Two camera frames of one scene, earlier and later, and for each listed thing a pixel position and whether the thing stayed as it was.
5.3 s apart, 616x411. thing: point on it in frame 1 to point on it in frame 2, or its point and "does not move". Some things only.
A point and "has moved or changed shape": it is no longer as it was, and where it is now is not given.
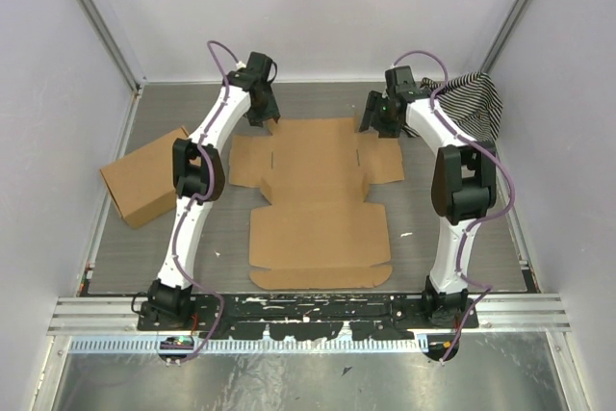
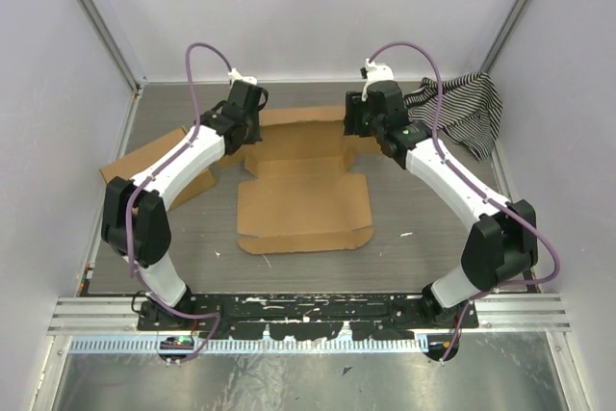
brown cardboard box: [318, 231] has moved or changed shape
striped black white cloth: [472, 104] does not move
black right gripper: [389, 131] to [354, 106]
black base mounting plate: [308, 316] does not move
